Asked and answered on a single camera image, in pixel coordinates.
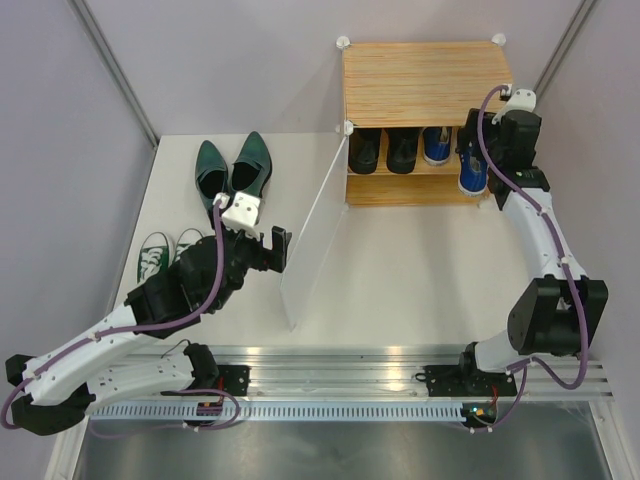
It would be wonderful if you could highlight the blue canvas sneaker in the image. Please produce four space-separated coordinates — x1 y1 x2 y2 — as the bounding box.
457 146 487 197
422 127 453 166

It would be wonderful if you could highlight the white cabinet door panel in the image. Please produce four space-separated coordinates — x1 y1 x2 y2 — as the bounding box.
280 136 349 330

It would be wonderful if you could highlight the black leather shoe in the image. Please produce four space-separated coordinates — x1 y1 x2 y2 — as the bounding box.
386 128 420 174
348 128 381 175

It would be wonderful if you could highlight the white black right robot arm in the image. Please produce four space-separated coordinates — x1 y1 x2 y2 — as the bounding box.
456 109 609 395

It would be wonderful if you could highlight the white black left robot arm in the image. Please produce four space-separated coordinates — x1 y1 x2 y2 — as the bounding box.
1 227 292 436

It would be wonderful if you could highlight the right green leather shoe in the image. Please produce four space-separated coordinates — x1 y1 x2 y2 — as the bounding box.
230 131 273 198

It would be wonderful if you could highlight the green leather shoe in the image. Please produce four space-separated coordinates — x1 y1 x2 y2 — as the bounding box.
230 131 273 198
195 140 234 222

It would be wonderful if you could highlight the left green leather shoe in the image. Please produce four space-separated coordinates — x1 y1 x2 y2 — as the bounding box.
195 140 234 222

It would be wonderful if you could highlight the wooden shoe cabinet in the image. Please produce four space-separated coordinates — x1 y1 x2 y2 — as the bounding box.
336 36 513 207

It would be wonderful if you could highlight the right green canvas sneaker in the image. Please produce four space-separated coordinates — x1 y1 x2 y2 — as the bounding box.
173 228 203 262

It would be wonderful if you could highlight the green canvas sneaker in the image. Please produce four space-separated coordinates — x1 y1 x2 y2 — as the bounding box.
173 228 203 262
137 232 175 284

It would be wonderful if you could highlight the left green canvas sneaker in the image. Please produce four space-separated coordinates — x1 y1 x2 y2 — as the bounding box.
137 232 175 284

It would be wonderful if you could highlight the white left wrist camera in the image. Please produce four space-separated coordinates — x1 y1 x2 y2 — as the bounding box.
214 191 263 240

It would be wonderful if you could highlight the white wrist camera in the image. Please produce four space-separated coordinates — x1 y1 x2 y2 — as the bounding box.
492 84 537 125
214 191 263 240

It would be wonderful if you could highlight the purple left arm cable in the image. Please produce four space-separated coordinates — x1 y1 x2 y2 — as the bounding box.
0 199 241 440

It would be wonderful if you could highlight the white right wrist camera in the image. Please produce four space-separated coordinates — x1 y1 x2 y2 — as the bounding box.
492 84 537 125

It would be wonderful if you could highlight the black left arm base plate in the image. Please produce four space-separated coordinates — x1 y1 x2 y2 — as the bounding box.
159 363 251 399

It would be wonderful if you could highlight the aluminium mounting rail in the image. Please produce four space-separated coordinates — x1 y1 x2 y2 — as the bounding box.
112 345 614 403

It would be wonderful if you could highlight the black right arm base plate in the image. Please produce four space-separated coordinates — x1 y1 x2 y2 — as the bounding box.
414 365 517 398

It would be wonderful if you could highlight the white slotted cable duct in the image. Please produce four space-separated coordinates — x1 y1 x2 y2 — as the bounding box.
91 400 466 422

